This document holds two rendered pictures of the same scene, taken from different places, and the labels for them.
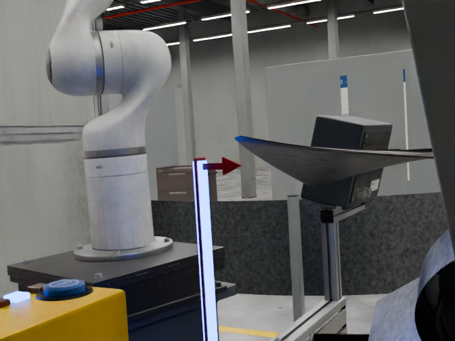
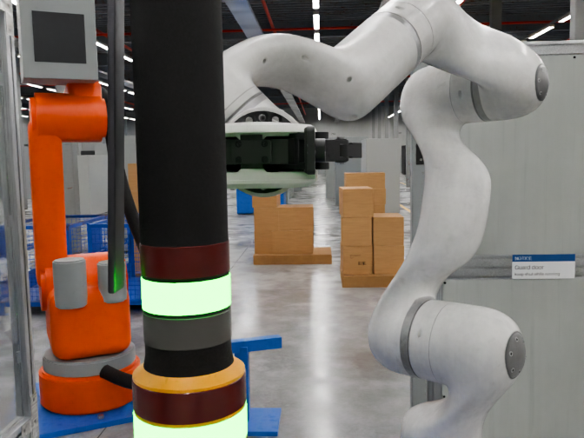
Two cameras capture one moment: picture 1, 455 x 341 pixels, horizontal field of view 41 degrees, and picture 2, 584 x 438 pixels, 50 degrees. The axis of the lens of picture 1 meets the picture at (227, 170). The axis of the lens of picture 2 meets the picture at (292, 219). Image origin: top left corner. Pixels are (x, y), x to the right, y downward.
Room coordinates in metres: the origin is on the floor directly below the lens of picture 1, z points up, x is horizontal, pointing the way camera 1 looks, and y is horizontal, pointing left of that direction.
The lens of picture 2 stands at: (0.57, -0.50, 1.65)
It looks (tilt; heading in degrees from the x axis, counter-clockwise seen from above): 6 degrees down; 64
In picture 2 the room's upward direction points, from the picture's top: 1 degrees counter-clockwise
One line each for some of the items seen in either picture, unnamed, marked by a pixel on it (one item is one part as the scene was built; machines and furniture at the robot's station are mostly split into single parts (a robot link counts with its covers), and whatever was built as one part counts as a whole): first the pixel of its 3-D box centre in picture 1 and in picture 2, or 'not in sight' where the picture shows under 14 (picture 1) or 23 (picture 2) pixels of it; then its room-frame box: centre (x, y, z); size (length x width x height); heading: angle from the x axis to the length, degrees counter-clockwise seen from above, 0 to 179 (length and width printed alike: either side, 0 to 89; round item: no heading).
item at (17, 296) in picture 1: (16, 296); not in sight; (0.57, 0.21, 1.08); 0.02 x 0.02 x 0.01; 61
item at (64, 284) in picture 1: (64, 289); not in sight; (0.59, 0.17, 1.08); 0.04 x 0.04 x 0.02
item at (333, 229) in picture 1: (331, 254); not in sight; (1.27, -0.21, 0.96); 0.03 x 0.03 x 0.20; 61
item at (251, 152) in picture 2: not in sight; (257, 152); (0.77, -0.01, 1.66); 0.11 x 0.10 x 0.07; 61
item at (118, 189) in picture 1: (119, 203); not in sight; (1.16, 0.21, 1.10); 0.19 x 0.19 x 0.18
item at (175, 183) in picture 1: (189, 200); not in sight; (7.69, 0.51, 0.45); 0.68 x 0.47 x 0.90; 64
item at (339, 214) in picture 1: (344, 209); not in sight; (1.36, -0.26, 1.04); 0.24 x 0.03 x 0.03; 151
